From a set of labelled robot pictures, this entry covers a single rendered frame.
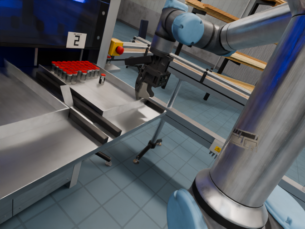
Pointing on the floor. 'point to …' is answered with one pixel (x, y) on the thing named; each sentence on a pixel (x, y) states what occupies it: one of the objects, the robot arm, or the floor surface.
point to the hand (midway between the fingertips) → (137, 97)
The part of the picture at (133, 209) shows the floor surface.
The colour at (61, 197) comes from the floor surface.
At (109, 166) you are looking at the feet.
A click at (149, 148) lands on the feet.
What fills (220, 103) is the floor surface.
